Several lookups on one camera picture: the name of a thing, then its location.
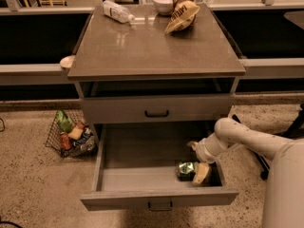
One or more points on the closed grey upper drawer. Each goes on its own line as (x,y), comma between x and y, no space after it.
(121,110)

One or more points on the grey drawer cabinet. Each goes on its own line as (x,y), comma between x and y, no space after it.
(140,60)

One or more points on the green snack bag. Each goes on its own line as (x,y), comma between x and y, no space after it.
(63,121)

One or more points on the red soda can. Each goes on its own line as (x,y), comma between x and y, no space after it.
(64,141)

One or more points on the black wire basket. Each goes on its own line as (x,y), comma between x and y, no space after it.
(53,140)

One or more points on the blue snack bag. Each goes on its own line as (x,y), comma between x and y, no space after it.
(86,143)

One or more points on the yellow sponge item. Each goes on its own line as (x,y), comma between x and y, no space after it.
(76,133)

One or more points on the white ceramic bowl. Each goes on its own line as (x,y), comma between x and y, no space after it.
(163,7)

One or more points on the open grey bottom drawer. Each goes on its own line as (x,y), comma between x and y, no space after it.
(136,168)

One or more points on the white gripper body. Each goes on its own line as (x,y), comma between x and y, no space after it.
(202,153)

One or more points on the green soda can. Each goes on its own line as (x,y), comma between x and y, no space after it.
(186,170)

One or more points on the yellow chip bag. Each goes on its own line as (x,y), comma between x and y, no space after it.
(182,17)

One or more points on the clear plastic water bottle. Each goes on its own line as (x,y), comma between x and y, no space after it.
(117,12)

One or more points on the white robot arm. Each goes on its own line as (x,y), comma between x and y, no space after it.
(284,197)

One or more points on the round beige disc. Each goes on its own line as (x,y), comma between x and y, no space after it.
(67,61)

